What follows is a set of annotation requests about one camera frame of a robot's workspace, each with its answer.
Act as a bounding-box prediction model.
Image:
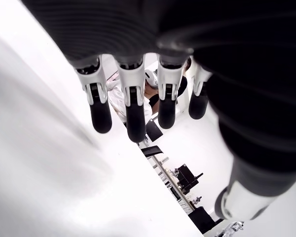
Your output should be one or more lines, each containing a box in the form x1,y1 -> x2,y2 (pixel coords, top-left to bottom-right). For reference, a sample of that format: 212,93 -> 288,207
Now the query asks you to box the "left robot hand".
21,0 -> 296,222

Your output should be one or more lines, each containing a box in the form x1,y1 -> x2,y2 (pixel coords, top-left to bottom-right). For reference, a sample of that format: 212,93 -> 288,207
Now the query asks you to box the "person in black shirt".
176,58 -> 192,99

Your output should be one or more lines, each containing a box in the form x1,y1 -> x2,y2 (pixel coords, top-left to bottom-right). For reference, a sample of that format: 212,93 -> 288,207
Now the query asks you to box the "person wearing VR headset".
105,69 -> 161,122

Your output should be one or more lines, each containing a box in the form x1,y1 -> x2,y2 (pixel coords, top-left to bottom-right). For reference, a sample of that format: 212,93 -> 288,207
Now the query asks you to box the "black monitor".
147,118 -> 164,142

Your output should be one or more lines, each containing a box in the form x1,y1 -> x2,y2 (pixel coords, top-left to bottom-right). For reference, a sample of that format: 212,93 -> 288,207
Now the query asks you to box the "black flat device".
140,145 -> 162,156

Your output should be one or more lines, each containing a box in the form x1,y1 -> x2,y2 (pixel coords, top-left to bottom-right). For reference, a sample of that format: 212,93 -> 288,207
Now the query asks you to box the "black machine block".
174,163 -> 204,195

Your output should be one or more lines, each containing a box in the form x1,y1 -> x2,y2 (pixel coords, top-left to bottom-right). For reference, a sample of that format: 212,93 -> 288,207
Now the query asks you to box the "black box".
188,206 -> 218,234

